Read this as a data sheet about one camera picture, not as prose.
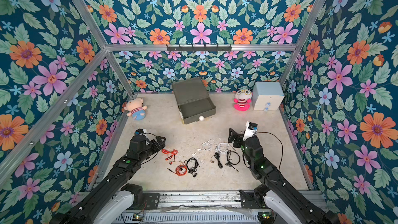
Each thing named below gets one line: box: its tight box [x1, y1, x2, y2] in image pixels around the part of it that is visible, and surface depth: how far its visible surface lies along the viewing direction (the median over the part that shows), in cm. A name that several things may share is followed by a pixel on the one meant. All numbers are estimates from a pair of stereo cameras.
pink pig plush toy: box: [123, 97, 148, 121], surface depth 105 cm
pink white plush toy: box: [233, 88, 253, 112], surface depth 112 cm
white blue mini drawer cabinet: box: [251, 81, 286, 111], surface depth 106 cm
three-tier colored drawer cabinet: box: [172, 76, 217, 125], surface depth 90 cm
